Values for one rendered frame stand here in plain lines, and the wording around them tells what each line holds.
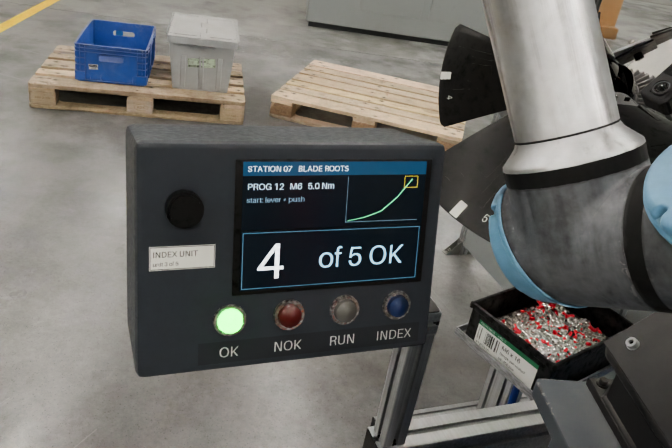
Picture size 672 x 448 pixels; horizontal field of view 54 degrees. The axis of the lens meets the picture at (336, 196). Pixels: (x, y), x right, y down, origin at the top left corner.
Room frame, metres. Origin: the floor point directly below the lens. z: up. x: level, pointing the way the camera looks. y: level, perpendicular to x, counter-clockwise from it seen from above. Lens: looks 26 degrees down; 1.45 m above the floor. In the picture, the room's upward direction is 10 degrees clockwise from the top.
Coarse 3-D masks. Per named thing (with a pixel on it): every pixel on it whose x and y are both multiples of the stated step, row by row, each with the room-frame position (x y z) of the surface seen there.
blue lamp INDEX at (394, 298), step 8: (392, 296) 0.48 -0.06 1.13; (400, 296) 0.48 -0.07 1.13; (408, 296) 0.49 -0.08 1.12; (384, 304) 0.48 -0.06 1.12; (392, 304) 0.48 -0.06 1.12; (400, 304) 0.48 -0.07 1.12; (408, 304) 0.48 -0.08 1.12; (384, 312) 0.48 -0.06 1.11; (392, 312) 0.47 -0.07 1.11; (400, 312) 0.48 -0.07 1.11
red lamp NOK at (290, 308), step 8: (280, 304) 0.44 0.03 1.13; (288, 304) 0.44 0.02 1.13; (296, 304) 0.45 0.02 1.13; (280, 312) 0.44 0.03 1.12; (288, 312) 0.44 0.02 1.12; (296, 312) 0.44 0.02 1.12; (280, 320) 0.43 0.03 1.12; (288, 320) 0.43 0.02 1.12; (296, 320) 0.44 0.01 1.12; (288, 328) 0.44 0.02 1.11
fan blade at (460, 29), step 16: (464, 32) 1.45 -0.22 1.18; (448, 48) 1.47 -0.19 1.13; (464, 48) 1.43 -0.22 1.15; (480, 48) 1.39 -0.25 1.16; (448, 64) 1.45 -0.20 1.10; (464, 64) 1.41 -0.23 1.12; (480, 64) 1.38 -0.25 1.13; (448, 80) 1.43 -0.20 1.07; (464, 80) 1.40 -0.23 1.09; (480, 80) 1.37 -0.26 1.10; (496, 80) 1.34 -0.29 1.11; (464, 96) 1.39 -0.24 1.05; (480, 96) 1.36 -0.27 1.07; (496, 96) 1.33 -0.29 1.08; (448, 112) 1.41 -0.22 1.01; (464, 112) 1.38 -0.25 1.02; (480, 112) 1.35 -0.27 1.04; (496, 112) 1.33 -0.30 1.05
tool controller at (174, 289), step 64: (128, 128) 0.51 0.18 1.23; (192, 128) 0.52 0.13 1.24; (256, 128) 0.55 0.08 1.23; (320, 128) 0.58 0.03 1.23; (384, 128) 0.62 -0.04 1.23; (128, 192) 0.48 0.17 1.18; (192, 192) 0.43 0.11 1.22; (256, 192) 0.46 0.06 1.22; (320, 192) 0.48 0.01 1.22; (384, 192) 0.50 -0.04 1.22; (128, 256) 0.47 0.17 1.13; (192, 256) 0.42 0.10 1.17; (320, 256) 0.46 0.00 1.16; (384, 256) 0.49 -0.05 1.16; (128, 320) 0.46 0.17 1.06; (192, 320) 0.41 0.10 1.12; (256, 320) 0.43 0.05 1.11; (320, 320) 0.45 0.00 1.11; (384, 320) 0.48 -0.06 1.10
